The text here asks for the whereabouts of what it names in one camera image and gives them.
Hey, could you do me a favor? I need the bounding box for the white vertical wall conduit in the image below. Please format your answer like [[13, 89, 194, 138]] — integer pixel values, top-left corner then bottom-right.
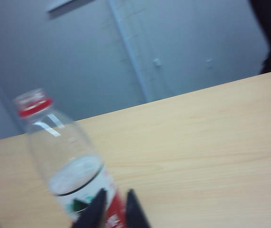
[[108, 0, 155, 103]]

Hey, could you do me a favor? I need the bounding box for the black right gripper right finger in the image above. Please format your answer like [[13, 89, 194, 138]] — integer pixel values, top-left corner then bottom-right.
[[125, 189, 153, 228]]

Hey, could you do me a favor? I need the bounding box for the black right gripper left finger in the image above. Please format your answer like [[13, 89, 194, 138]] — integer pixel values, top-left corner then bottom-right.
[[71, 187, 108, 228]]

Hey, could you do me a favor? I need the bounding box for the clear water bottle red label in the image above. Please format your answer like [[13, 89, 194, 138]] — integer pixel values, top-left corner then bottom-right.
[[13, 88, 126, 228]]

